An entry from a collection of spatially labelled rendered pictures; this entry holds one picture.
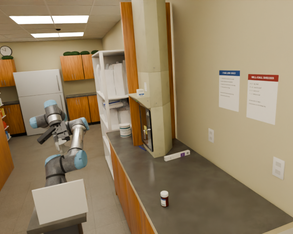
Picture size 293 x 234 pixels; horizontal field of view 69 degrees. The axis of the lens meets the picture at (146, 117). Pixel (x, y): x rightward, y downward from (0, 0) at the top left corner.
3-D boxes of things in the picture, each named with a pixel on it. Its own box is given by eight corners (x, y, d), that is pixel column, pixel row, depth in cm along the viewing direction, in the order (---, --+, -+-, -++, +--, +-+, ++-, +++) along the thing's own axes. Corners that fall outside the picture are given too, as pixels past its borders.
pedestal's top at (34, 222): (27, 237, 119) (26, 230, 118) (38, 203, 148) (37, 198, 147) (86, 221, 127) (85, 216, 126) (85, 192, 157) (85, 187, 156)
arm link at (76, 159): (66, 177, 140) (74, 129, 185) (88, 170, 140) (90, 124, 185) (58, 165, 133) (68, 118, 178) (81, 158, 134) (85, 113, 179)
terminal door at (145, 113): (143, 141, 223) (140, 104, 213) (153, 152, 194) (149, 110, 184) (142, 142, 222) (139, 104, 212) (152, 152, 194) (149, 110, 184)
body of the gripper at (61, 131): (69, 136, 120) (63, 118, 124) (53, 141, 117) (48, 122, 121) (70, 141, 127) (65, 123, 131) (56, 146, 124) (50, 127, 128)
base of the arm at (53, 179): (39, 192, 126) (39, 176, 130) (48, 197, 139) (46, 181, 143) (66, 186, 129) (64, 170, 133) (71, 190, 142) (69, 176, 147)
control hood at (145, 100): (139, 102, 213) (138, 92, 211) (150, 107, 183) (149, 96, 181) (128, 104, 210) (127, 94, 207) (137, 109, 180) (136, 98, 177)
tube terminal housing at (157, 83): (165, 141, 232) (161, 69, 213) (178, 152, 202) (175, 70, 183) (143, 146, 225) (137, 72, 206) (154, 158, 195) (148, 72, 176)
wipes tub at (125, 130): (129, 133, 269) (128, 121, 266) (132, 136, 257) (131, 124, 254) (119, 135, 265) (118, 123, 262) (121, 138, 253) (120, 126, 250)
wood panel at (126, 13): (174, 137, 244) (168, 3, 209) (175, 138, 241) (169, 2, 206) (133, 145, 229) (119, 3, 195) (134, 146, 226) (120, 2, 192)
